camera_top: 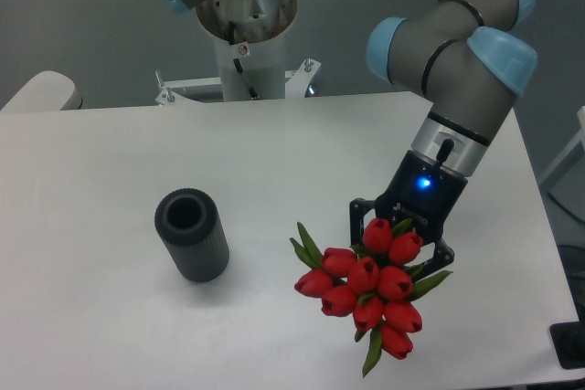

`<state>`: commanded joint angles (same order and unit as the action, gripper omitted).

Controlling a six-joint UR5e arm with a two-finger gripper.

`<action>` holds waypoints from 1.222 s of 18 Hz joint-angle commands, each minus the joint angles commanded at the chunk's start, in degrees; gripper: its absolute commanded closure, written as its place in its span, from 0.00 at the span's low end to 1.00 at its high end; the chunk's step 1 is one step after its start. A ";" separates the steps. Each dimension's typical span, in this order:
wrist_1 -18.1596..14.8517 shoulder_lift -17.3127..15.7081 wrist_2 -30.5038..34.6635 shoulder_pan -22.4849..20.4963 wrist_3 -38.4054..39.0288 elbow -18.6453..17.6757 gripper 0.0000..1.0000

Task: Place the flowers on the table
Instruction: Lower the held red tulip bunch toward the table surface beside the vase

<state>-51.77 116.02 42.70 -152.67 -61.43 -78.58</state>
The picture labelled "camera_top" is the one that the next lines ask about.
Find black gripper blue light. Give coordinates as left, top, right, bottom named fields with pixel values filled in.
left=349, top=151, right=467, bottom=281

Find red tulip bouquet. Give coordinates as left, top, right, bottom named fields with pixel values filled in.
left=290, top=217, right=452, bottom=376

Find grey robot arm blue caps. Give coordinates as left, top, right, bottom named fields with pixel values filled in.
left=164, top=0, right=537, bottom=279

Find black device table corner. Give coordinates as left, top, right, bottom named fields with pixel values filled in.
left=549, top=321, right=584, bottom=370

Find white furniture leg right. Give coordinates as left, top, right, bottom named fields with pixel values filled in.
left=537, top=107, right=584, bottom=191

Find dark grey ribbed vase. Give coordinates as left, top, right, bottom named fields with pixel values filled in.
left=154, top=188, right=229, bottom=283

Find white chair armrest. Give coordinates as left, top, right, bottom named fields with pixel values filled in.
left=1, top=70, right=83, bottom=114

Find white metal base frame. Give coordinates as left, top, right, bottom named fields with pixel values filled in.
left=154, top=58, right=322, bottom=106

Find black cable on pedestal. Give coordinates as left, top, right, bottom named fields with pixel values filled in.
left=231, top=58, right=260, bottom=100

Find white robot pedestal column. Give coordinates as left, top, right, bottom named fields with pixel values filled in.
left=195, top=0, right=299, bottom=101

